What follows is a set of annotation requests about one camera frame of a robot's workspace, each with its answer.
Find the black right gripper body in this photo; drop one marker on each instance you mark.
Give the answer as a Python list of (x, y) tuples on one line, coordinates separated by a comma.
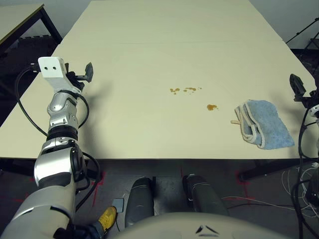
[(312, 99)]

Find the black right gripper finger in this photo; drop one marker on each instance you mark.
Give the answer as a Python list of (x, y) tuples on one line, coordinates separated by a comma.
[(297, 87)]

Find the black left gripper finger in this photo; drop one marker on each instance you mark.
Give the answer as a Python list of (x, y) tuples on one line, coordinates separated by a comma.
[(89, 72)]

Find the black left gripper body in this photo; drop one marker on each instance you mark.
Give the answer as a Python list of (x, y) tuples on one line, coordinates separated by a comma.
[(76, 80)]

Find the blue terry cloth rag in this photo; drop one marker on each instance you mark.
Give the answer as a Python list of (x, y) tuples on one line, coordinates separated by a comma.
[(269, 119)]

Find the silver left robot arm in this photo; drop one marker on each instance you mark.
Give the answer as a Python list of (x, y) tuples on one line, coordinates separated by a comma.
[(54, 169)]

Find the black tripod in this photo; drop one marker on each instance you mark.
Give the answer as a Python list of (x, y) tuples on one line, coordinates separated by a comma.
[(310, 42)]

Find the black table leg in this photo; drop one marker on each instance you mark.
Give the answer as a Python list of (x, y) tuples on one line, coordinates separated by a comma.
[(93, 170), (264, 170)]

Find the brown liquid droplet cluster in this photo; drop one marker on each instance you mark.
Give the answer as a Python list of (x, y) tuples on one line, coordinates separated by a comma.
[(189, 89), (174, 90)]

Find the small grey floor tile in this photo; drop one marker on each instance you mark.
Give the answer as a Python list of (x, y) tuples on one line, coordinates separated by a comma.
[(119, 204)]

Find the dark grey left robot leg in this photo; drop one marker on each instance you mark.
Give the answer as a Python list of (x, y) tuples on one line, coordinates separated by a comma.
[(139, 199)]

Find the dark grey robot leg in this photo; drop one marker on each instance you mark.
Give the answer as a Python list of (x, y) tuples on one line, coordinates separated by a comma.
[(202, 194), (139, 199)]

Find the yellow shoe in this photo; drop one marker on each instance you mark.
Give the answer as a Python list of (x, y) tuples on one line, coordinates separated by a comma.
[(107, 219)]

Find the dark grey right robot leg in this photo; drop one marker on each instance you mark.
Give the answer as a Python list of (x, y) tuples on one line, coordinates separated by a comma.
[(202, 194)]

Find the bystander leg in blue jeans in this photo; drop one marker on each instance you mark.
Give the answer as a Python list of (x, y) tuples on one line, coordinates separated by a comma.
[(92, 231)]

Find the light grey robot torso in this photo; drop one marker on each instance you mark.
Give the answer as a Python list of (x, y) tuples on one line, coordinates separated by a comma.
[(189, 227)]

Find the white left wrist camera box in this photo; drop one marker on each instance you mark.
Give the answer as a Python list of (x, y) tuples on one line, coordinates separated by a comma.
[(51, 68)]

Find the beige side table black frame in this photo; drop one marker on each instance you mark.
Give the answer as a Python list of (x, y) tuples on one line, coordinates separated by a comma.
[(15, 20)]

